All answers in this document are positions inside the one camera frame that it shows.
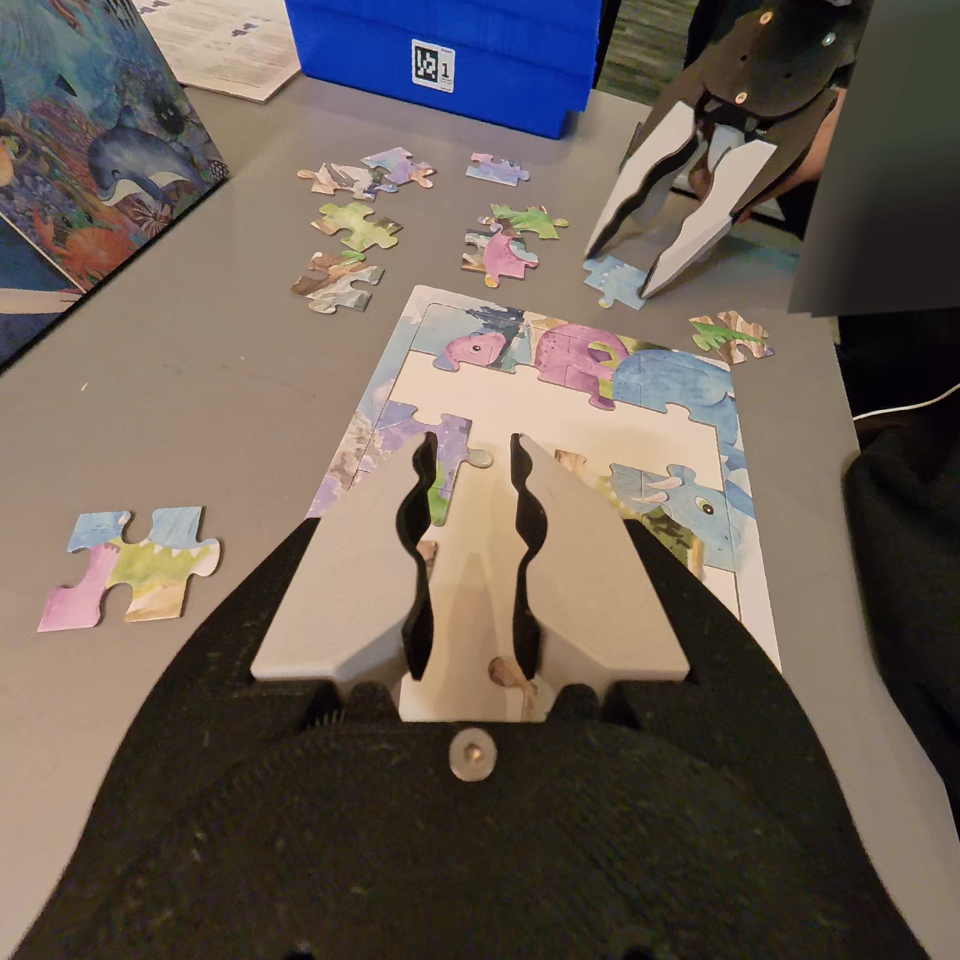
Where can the green tan puzzle piece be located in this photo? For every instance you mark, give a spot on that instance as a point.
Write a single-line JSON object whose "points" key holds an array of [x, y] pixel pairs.
{"points": [[529, 219]]}

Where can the person's right hand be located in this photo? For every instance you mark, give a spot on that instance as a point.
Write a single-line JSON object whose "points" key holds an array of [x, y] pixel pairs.
{"points": [[787, 184]]}

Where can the illustrated puzzle box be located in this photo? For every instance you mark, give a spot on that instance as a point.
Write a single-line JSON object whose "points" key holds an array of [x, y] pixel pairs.
{"points": [[90, 150]]}

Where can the green dinosaur brown puzzle piece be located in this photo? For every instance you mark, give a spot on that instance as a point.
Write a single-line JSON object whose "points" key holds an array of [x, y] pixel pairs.
{"points": [[731, 337]]}

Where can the purple blue green puzzle piece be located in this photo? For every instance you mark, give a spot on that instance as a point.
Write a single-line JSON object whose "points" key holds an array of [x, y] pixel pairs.
{"points": [[607, 375]]}

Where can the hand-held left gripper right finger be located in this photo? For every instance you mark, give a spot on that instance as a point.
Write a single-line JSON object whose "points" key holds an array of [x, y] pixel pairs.
{"points": [[600, 600]]}

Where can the purple dinosaur body puzzle piece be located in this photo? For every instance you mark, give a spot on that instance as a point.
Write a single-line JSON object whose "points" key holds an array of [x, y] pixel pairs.
{"points": [[562, 356]]}

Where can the blue dinosaur body puzzle piece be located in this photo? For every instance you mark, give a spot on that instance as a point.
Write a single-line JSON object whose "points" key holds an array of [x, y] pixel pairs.
{"points": [[675, 382]]}

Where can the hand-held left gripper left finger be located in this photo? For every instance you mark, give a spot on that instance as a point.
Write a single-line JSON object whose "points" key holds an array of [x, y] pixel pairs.
{"points": [[330, 600]]}

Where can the blue white puzzle piece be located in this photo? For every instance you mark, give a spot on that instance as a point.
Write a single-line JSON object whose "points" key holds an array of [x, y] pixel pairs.
{"points": [[611, 281]]}

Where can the blue plastic bin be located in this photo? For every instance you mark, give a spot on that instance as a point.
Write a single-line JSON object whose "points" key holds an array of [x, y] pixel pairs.
{"points": [[510, 67]]}

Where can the peach purple puzzle piece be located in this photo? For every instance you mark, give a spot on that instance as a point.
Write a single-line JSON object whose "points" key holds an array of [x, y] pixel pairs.
{"points": [[337, 180]]}

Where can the pastel purple pink puzzle piece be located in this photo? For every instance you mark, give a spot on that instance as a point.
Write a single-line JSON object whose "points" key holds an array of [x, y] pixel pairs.
{"points": [[495, 169]]}

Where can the paper instruction sheet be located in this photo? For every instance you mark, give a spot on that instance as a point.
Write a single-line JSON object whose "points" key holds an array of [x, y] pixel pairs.
{"points": [[225, 45]]}

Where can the dinosaur puzzle tray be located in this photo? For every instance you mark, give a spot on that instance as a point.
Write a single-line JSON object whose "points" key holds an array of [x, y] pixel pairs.
{"points": [[600, 435]]}

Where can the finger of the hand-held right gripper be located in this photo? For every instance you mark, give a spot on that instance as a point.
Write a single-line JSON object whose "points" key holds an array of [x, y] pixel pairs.
{"points": [[727, 195], [652, 157]]}

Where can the brown grey puzzle piece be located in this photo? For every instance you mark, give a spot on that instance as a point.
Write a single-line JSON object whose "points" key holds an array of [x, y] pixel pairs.
{"points": [[337, 285]]}

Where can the pink dinosaur head puzzle piece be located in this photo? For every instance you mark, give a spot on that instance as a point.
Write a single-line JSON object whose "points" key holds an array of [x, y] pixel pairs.
{"points": [[469, 345]]}

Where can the blue triceratops head puzzle piece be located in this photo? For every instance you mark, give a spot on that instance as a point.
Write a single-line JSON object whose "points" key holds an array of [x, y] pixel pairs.
{"points": [[697, 510]]}

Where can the pink yellow blue puzzle piece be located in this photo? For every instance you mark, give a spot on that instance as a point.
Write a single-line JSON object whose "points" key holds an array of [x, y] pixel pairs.
{"points": [[142, 577]]}

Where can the green yellow puzzle piece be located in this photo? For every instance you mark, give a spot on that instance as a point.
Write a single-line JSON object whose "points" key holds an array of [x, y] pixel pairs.
{"points": [[356, 225]]}

